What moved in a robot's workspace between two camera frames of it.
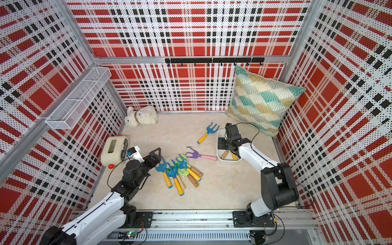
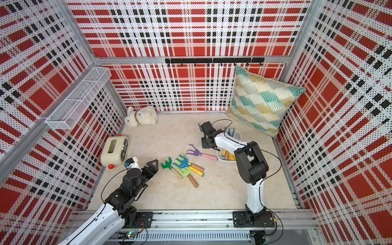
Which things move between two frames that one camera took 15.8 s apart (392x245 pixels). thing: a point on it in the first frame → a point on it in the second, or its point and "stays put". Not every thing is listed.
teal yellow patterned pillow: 260,102 stays put
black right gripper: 221,143 → 204,145
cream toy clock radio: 114,150 stays put
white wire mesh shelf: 72,111 stays put
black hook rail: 215,60 stays put
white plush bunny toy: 145,115 stays put
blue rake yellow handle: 173,173 → 231,157
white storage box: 225,155 stays put
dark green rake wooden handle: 176,166 → 168,165
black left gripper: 156,159 → 147,169
